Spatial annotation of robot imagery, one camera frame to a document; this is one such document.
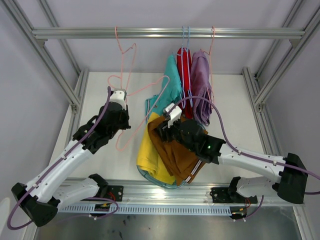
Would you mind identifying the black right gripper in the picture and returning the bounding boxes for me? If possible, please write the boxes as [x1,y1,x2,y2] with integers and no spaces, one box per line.
[154,116,196,153]

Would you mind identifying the red trousers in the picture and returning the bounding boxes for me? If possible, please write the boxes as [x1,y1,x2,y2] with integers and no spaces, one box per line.
[176,47,194,119]

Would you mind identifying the blue hanger with teal trousers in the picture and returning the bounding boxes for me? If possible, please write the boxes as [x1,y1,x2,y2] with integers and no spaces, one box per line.
[175,27,187,99]

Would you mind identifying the teal trousers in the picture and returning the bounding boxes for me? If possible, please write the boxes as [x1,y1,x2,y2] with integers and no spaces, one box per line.
[145,54,183,123]

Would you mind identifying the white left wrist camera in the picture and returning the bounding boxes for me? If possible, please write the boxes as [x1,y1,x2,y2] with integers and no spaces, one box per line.
[109,88,127,104]

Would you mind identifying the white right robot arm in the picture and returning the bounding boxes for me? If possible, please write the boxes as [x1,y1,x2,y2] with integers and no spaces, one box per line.
[155,120,308,204]

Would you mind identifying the pink hanger with purple trousers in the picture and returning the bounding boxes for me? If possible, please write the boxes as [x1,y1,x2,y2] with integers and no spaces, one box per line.
[203,26,216,104]

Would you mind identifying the aluminium frame right posts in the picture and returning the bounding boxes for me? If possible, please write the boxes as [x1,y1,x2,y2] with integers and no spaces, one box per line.
[242,0,320,171]

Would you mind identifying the blue plastic basin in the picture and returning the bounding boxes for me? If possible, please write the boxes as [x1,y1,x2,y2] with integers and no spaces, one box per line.
[136,119,210,190]

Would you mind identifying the white slotted cable duct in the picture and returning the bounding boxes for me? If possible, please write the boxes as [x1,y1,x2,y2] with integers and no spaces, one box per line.
[59,202,232,216]

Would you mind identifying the aluminium frame left posts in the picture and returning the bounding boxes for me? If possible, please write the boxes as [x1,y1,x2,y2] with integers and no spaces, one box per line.
[0,0,89,141]

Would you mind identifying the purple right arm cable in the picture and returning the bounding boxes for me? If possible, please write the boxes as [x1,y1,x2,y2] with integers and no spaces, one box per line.
[166,96,320,195]

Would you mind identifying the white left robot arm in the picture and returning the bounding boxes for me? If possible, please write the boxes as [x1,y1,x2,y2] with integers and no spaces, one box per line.
[11,101,130,227]

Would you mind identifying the purple trousers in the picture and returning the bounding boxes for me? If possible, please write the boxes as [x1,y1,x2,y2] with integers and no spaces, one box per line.
[190,50,212,126]

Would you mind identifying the aluminium frame posts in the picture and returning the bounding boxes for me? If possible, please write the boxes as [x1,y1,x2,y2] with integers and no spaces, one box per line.
[0,0,89,141]
[242,0,320,171]

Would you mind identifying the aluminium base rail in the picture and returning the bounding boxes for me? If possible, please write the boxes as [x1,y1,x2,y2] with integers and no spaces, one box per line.
[57,177,306,207]

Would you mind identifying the brown trousers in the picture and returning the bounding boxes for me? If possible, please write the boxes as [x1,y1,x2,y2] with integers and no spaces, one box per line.
[147,112,205,186]

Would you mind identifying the blue hanger with red trousers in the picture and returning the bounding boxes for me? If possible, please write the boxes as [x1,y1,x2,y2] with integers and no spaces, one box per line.
[180,26,192,97]

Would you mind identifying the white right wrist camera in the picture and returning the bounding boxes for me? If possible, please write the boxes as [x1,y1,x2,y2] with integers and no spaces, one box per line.
[163,103,182,128]

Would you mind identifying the yellow trousers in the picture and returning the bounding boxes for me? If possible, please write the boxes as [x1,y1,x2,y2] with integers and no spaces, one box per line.
[136,126,176,185]

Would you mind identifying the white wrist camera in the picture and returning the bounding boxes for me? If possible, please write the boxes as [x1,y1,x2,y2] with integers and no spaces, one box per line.
[163,103,182,128]
[109,88,127,104]

